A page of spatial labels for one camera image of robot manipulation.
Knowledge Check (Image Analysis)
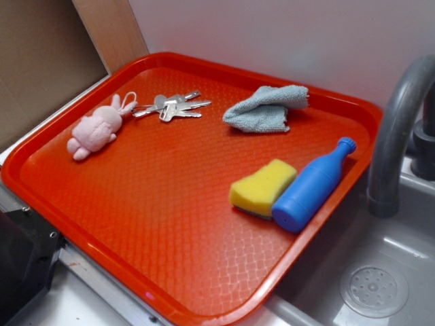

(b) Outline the grey sink basin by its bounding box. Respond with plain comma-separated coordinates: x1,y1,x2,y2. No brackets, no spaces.
264,156,435,326

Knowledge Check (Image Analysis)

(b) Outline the silver key bunch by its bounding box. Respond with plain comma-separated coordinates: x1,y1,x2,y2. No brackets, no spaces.
132,90,211,122

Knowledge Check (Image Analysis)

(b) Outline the black box corner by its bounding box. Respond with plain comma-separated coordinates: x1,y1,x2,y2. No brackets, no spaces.
1,209,63,325

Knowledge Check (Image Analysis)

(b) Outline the blue plastic bottle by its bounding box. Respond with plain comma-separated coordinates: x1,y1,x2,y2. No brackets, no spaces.
271,137,357,233

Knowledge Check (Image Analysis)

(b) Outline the yellow sponge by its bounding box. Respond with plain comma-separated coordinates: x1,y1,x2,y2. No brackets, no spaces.
229,159,297,220

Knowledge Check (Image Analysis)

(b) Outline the brown cardboard panel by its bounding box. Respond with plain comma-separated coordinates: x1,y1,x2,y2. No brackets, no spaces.
1,1,148,150

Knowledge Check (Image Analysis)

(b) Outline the light blue microfibre cloth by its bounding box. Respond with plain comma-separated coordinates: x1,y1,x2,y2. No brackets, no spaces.
222,85,309,133

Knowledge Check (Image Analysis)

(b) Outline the pink plush bunny keychain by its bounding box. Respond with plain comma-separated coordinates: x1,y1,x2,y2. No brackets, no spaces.
67,92,138,161

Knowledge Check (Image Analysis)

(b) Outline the dark faucet handle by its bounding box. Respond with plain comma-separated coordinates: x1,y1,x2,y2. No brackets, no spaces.
411,89,434,181

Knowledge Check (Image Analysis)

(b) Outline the red plastic tray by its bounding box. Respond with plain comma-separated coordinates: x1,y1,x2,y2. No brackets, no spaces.
1,53,382,325

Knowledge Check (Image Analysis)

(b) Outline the sink drain strainer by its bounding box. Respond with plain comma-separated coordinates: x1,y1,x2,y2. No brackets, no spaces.
339,259,408,319

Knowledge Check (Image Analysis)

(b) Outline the grey sink faucet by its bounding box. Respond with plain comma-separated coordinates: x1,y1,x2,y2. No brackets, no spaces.
366,54,434,218

